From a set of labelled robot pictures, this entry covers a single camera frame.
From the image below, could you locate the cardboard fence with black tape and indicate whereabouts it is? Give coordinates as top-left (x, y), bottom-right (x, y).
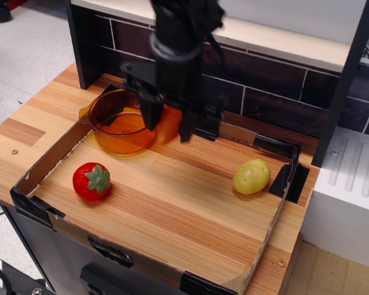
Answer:
top-left (9, 83), bottom-right (311, 295)

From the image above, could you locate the yellow toy potato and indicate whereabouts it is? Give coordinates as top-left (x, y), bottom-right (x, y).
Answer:
top-left (233, 159), bottom-right (271, 195)

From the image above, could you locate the red toy strawberry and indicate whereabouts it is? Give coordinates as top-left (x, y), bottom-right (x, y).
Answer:
top-left (73, 162), bottom-right (111, 201)

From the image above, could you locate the white toy sink drainboard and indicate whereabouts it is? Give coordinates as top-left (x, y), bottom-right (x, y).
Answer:
top-left (301, 127), bottom-right (369, 267)

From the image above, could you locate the dark tile backsplash panel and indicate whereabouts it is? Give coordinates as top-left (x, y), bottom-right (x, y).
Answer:
top-left (95, 12), bottom-right (369, 138)

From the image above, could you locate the orange toy carrot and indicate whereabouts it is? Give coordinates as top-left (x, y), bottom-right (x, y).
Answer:
top-left (156, 105), bottom-right (182, 144)

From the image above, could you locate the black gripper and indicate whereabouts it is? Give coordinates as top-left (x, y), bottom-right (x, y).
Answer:
top-left (121, 61), bottom-right (224, 142)

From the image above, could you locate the orange transparent pot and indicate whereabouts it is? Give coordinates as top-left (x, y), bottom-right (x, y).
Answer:
top-left (79, 87), bottom-right (156, 155)

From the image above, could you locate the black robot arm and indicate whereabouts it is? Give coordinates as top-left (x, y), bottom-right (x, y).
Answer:
top-left (121, 1), bottom-right (227, 143)

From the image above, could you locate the black right shelf post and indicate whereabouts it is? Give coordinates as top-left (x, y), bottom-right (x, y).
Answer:
top-left (311, 0), bottom-right (369, 167)

